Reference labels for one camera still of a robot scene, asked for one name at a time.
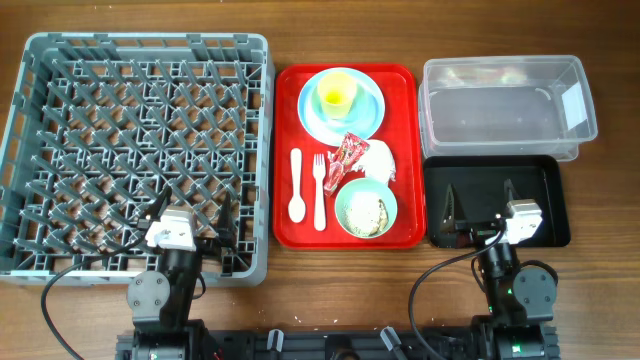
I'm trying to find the light blue plate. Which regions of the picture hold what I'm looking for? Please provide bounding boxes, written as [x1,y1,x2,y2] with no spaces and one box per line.
[297,67,385,147]

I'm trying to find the yellow plastic cup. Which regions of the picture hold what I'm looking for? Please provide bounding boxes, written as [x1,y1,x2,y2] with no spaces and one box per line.
[317,71,358,119]

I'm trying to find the red plastic tray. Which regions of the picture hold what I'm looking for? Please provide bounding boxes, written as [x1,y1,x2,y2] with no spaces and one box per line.
[271,63,427,250]

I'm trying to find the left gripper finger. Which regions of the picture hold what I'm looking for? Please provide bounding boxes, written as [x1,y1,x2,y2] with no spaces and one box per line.
[141,187,172,223]
[217,193,234,247]

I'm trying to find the black plastic tray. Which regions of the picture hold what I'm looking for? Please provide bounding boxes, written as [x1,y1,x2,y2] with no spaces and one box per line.
[423,155,571,248]

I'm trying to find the rice and food scraps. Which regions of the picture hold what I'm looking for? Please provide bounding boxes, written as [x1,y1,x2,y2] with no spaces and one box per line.
[344,192,388,238]

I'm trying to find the light blue bowl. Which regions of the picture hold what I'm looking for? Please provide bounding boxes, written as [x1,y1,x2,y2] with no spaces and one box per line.
[311,87,373,129]

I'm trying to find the grey plastic dishwasher rack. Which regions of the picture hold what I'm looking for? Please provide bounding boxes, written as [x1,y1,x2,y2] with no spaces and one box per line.
[1,33,275,287]

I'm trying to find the green bowl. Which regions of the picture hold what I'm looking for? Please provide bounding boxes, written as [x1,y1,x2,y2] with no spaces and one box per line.
[334,178,398,240]

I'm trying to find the cream plastic spoon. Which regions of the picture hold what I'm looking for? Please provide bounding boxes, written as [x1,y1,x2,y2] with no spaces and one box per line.
[288,148,306,223]

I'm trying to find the white napkin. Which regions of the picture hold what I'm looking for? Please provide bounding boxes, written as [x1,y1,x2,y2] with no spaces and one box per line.
[352,139,396,185]

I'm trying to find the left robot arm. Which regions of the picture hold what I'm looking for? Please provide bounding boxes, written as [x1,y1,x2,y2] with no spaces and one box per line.
[116,188,236,360]

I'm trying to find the red snack wrapper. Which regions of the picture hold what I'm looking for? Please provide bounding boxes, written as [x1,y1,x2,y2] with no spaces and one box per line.
[323,133,370,196]

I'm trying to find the clear plastic bin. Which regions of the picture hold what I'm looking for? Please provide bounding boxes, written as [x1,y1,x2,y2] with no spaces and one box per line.
[418,55,598,161]

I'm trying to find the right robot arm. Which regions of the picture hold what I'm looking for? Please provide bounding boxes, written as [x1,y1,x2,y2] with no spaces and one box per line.
[440,180,560,359]

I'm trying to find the cream plastic fork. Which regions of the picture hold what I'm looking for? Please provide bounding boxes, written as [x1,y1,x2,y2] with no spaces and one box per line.
[312,154,326,231]

